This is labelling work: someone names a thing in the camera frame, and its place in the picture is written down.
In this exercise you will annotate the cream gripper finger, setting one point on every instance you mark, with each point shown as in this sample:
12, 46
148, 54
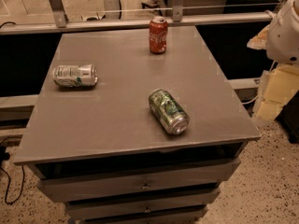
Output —
276, 89

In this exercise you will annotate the white green 7up can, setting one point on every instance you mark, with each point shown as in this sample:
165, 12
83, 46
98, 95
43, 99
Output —
75, 75

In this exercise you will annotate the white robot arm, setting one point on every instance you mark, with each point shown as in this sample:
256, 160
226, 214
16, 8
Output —
282, 46

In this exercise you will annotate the green soda can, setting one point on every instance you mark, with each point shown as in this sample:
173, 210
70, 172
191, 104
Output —
168, 111

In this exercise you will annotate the red Coca-Cola can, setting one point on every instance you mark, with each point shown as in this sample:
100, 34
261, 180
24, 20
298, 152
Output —
158, 28

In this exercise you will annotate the grey drawer cabinet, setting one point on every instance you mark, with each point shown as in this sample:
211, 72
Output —
103, 153

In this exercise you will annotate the metal railing frame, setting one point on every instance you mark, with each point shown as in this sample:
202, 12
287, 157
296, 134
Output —
46, 16

